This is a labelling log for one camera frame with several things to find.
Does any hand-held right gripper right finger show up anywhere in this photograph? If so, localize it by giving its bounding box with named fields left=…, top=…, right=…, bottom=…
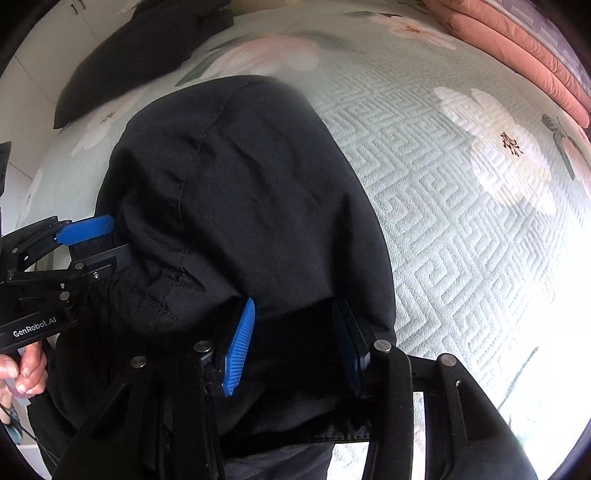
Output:
left=332, top=299, right=539, bottom=480

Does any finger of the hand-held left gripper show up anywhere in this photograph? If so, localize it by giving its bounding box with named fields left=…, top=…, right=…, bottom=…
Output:
left=7, top=244, right=132, bottom=284
left=9, top=215, right=115, bottom=264

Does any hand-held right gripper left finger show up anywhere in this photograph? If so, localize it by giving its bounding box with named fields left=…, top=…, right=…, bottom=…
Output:
left=65, top=297, right=256, bottom=480

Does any black folded garment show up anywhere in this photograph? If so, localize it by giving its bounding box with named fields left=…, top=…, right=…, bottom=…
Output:
left=54, top=0, right=235, bottom=131

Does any pink folded quilt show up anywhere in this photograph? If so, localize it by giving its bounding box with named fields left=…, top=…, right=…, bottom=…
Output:
left=422, top=0, right=591, bottom=130

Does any person's left hand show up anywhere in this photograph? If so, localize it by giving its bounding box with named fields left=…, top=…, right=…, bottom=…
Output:
left=0, top=344, right=48, bottom=398

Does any floral quilted bedspread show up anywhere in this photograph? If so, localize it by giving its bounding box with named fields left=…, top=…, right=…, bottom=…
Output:
left=25, top=0, right=591, bottom=480

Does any black jacket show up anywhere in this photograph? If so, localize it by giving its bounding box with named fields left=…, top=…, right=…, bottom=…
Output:
left=44, top=75, right=397, bottom=480

